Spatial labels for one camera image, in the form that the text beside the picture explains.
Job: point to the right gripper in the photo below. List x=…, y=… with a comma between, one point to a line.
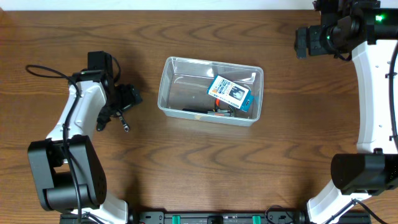
x=315, y=46

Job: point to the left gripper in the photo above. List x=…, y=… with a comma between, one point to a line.
x=127, y=99

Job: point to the silver ring wrench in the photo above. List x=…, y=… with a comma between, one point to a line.
x=126, y=127

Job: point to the red handled pliers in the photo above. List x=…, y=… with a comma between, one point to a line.
x=217, y=103

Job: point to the blue white cardboard box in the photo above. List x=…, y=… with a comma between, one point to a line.
x=231, y=93

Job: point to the black handled hammer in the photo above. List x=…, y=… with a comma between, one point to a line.
x=216, y=112

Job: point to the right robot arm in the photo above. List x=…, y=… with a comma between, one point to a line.
x=365, y=33

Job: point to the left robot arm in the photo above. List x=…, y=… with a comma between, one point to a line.
x=67, y=172

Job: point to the clear plastic container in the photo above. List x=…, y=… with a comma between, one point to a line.
x=185, y=81

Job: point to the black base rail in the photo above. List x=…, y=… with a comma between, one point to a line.
x=277, y=217

